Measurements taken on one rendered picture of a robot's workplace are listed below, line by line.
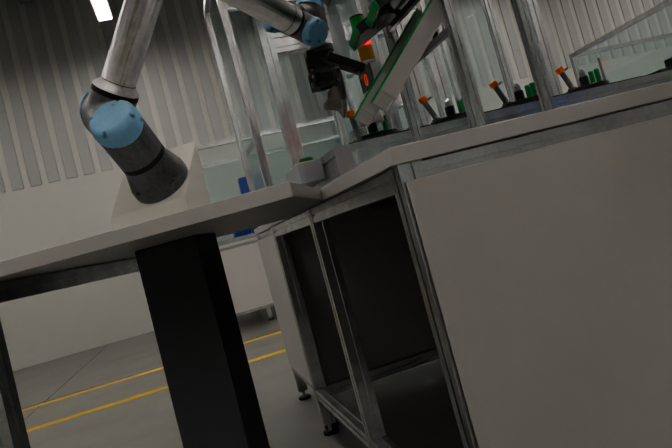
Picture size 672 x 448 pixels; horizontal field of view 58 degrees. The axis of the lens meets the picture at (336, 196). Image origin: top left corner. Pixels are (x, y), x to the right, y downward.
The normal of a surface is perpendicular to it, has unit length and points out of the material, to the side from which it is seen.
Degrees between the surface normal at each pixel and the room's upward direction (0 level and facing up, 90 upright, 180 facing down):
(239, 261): 90
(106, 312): 90
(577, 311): 90
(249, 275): 90
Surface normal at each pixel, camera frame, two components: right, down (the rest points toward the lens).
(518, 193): 0.24, -0.11
